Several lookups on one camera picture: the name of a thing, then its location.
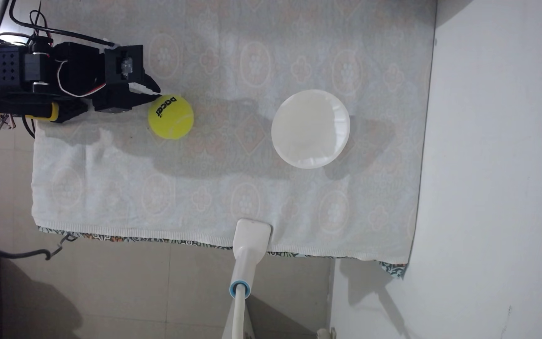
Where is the black square camera box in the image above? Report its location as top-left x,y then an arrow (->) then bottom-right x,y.
104,45 -> 146,86

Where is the black camera cable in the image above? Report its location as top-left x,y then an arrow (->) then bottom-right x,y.
9,0 -> 117,48

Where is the white red servo wire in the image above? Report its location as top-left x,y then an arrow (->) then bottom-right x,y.
56,59 -> 107,99

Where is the black hooked floor cable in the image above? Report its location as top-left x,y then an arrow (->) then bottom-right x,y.
0,234 -> 78,261

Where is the white clamp stand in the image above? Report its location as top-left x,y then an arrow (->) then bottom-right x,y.
221,218 -> 272,339

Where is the white round bowl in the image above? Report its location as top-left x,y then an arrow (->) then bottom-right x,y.
271,89 -> 351,169

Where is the yellow tennis ball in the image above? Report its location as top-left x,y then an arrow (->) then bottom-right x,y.
148,94 -> 194,140

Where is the pale patterned towel cloth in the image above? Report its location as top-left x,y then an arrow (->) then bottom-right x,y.
31,0 -> 437,265

